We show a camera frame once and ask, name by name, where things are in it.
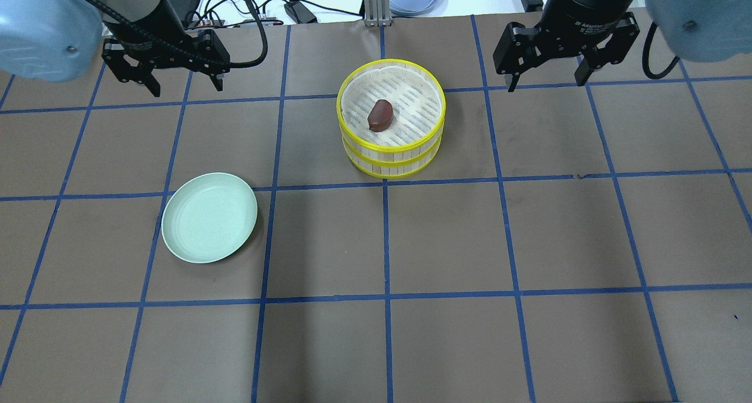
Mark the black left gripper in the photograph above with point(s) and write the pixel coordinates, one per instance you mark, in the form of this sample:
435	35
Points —
154	34

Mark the mint green plate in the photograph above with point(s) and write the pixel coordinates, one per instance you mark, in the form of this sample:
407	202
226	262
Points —
209	218

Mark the aluminium frame post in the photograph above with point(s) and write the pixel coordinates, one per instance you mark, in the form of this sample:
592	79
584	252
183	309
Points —
377	13

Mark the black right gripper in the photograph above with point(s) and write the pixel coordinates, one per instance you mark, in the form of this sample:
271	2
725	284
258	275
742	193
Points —
578	16

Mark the black power adapter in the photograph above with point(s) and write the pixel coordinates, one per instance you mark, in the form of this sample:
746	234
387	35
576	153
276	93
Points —
299	13

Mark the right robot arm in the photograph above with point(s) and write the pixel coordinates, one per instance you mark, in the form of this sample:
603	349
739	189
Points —
703	31

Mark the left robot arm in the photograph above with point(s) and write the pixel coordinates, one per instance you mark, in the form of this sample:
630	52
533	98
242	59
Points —
57	40

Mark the brown bun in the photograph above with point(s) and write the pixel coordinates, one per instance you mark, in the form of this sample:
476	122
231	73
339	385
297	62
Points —
380	117

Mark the yellow steamer basket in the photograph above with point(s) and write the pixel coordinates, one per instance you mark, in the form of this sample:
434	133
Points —
391	170
419	109

